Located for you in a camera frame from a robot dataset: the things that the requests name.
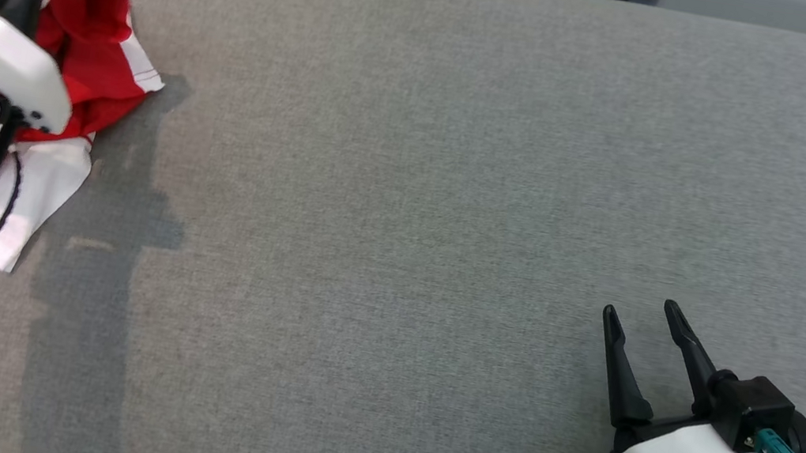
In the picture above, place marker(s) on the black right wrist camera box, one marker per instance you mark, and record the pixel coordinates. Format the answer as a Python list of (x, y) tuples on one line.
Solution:
[(751, 410)]

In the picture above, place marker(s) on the red and white garment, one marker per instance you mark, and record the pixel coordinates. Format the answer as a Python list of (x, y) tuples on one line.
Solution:
[(93, 28)]

